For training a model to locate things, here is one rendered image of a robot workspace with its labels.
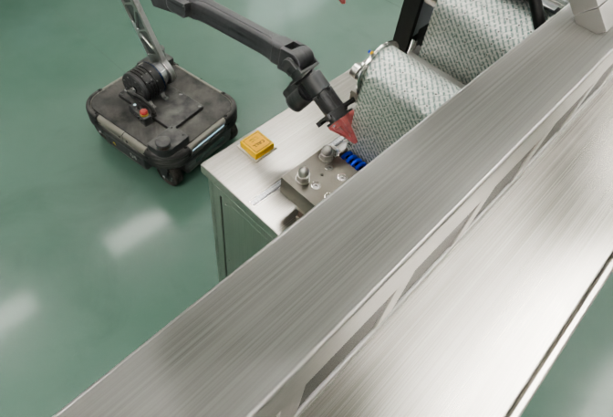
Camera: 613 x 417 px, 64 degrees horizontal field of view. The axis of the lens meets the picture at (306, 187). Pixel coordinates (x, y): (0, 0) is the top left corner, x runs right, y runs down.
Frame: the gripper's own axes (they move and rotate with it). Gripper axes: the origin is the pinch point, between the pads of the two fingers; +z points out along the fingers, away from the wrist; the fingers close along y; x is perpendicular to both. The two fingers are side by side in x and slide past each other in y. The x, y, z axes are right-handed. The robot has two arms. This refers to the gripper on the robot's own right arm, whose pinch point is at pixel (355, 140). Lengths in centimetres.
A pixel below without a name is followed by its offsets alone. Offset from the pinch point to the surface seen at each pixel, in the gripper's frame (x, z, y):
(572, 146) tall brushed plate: 52, 19, 6
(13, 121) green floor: -181, -108, 39
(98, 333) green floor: -119, 5, 69
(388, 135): 11.5, 3.3, 0.3
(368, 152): 1.5, 4.5, 0.3
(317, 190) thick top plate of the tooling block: -2.5, 4.5, 16.1
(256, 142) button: -25.3, -15.1, 10.2
